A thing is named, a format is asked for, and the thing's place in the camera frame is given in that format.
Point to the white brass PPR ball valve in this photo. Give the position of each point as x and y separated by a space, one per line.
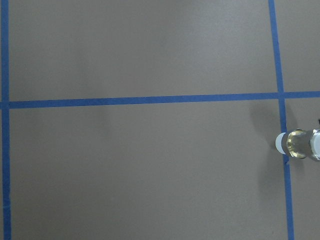
299 144

